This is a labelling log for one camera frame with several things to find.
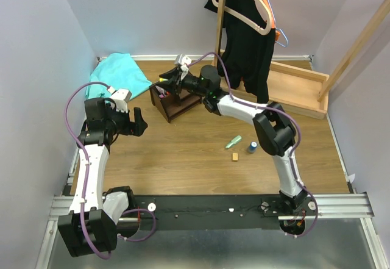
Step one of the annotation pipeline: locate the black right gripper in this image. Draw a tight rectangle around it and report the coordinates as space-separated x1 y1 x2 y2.
154 68 207 98

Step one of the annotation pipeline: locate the green highlighter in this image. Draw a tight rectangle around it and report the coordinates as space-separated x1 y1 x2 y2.
225 135 242 149

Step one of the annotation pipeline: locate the turquoise t-shirt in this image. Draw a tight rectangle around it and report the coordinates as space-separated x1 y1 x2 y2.
90 53 152 99

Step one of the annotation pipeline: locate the orange plastic hanger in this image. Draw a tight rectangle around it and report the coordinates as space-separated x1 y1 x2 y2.
253 0 277 35

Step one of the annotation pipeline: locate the black hanging garment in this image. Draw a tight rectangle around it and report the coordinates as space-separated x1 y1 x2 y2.
221 0 276 104

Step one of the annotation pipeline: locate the dark wooden desk organizer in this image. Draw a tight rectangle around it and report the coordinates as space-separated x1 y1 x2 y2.
149 84 202 123

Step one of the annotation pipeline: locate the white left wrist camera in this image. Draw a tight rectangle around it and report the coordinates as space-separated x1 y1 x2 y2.
110 88 132 113

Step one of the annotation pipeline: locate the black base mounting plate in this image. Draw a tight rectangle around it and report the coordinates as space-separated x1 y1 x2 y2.
133 194 315 231

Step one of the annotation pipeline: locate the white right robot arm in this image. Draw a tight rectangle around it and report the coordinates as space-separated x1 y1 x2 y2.
157 65 308 215

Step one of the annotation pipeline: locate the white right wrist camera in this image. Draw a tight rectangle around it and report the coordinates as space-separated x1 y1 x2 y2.
174 54 192 74

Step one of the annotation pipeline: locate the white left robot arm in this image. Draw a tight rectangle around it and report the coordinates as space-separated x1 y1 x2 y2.
58 94 147 259

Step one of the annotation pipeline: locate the wooden clothes rack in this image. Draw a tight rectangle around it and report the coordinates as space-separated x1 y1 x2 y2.
212 0 389 120

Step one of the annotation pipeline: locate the beige wooden hanger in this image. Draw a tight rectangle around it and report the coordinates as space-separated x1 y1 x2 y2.
211 0 272 37

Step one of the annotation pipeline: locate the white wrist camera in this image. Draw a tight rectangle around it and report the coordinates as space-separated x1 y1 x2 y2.
110 88 132 113
174 54 192 74

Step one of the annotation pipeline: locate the blue ink bottle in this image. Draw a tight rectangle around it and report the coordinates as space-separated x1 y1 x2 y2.
247 142 258 154

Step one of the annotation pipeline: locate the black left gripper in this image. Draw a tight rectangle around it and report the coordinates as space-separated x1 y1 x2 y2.
105 102 147 136

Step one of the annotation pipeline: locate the light blue wire hanger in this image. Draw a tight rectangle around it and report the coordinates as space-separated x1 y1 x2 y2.
266 0 289 48

